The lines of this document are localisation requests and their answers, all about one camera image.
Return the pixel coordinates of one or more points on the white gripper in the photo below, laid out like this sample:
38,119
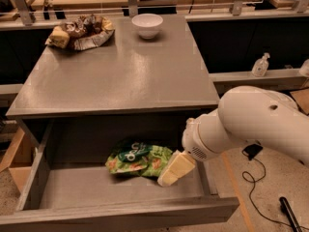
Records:
192,142

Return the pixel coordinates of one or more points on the green rice chip bag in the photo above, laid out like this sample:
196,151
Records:
133,158

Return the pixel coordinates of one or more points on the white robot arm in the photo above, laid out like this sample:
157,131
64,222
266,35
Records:
245,115

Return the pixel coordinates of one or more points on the grey drawer cabinet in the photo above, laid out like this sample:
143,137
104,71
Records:
127,88

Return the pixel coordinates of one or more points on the open grey top drawer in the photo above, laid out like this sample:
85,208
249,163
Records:
70,190

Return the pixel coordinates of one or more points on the brown snack bag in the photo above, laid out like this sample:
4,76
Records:
86,32

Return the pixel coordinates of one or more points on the black power adapter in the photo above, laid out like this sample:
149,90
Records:
252,151

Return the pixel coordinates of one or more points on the clear sanitizer pump bottle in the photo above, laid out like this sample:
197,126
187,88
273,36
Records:
260,67

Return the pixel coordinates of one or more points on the white ceramic bowl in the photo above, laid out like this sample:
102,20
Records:
147,25

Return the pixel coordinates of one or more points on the cardboard box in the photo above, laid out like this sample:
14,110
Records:
19,158

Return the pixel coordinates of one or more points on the grey metal railing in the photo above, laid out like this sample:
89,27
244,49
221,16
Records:
39,14

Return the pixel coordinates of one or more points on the black cylindrical tool handle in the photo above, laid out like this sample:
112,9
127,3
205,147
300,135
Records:
287,210

